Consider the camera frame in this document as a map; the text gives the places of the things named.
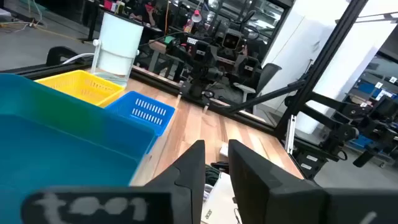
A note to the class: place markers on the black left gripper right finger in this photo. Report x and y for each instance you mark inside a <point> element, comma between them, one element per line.
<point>267,193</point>

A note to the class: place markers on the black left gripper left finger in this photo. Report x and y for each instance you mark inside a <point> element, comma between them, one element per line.
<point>186,193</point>

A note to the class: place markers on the plain white box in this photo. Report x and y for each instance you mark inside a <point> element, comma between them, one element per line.
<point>219,199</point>

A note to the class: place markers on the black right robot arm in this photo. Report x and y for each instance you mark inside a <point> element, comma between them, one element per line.
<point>199,77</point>

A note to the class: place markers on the black background robot arm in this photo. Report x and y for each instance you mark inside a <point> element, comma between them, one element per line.
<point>342,133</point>

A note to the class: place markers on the teal plastic bin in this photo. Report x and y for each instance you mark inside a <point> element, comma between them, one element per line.
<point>62,149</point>

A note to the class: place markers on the blue slotted plastic basket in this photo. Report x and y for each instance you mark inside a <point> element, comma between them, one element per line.
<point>121,107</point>

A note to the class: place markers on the grey office chair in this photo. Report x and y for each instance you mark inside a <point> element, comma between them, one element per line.
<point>267,74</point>

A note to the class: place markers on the yellow slotted plastic basket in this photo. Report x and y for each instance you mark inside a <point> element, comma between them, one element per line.
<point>81,87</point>

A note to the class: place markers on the white cylindrical container on stand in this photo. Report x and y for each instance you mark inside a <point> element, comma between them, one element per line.
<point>119,40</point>

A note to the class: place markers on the black aluminium table frame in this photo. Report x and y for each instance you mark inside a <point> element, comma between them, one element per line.
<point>326,56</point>

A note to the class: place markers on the black curved bracket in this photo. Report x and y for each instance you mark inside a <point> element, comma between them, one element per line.
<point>57,53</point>

